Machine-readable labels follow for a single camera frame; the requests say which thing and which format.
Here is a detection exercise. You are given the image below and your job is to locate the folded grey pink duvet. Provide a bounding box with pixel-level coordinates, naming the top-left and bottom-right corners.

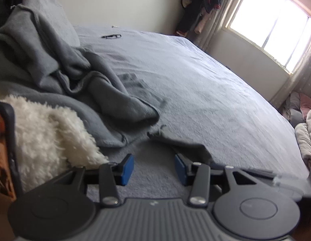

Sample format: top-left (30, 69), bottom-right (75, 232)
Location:
top-left (294, 123), bottom-right (311, 167)

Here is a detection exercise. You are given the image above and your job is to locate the dark-edged orange panel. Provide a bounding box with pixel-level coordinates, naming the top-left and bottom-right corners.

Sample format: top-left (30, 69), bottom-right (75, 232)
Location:
top-left (0, 100), bottom-right (23, 202)

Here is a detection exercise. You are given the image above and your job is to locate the grey folded blanket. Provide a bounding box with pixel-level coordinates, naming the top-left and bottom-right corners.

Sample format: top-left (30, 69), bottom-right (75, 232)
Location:
top-left (283, 92), bottom-right (304, 128)

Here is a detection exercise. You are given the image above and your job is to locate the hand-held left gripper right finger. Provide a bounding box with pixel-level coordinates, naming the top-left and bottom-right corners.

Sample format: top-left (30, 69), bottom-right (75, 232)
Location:
top-left (175, 154), bottom-right (261, 207)

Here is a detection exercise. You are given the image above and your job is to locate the light grey knit sweater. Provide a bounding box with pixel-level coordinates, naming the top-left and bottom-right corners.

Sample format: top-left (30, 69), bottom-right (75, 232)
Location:
top-left (0, 5), bottom-right (168, 148)

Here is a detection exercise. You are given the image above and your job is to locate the pink hanging garment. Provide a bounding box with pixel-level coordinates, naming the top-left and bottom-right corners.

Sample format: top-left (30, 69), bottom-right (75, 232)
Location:
top-left (194, 12), bottom-right (211, 34)

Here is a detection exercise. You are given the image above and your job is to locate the dark hanging jacket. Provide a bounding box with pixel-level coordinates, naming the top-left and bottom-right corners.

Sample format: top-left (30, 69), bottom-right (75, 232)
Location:
top-left (175, 0), bottom-right (223, 37)

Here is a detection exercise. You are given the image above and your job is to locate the white fluffy garment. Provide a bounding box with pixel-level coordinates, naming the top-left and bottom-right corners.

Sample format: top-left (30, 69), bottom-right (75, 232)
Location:
top-left (0, 94), bottom-right (109, 194)

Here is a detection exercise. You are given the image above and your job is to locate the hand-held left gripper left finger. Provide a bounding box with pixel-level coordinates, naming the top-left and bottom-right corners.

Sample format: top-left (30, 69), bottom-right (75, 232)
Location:
top-left (54, 154), bottom-right (135, 207)

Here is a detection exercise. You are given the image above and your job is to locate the dark cloth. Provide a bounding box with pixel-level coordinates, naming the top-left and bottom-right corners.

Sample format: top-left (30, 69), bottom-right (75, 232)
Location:
top-left (0, 0), bottom-right (18, 31)

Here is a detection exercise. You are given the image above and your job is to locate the dark grey-green shirt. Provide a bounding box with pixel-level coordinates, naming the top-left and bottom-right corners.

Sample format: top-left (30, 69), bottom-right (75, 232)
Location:
top-left (147, 125), bottom-right (215, 167)

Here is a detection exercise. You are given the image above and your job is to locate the grey star-print curtain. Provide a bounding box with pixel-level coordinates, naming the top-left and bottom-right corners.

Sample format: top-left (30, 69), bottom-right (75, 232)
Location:
top-left (196, 0), bottom-right (253, 53)
top-left (271, 53), bottom-right (311, 111)

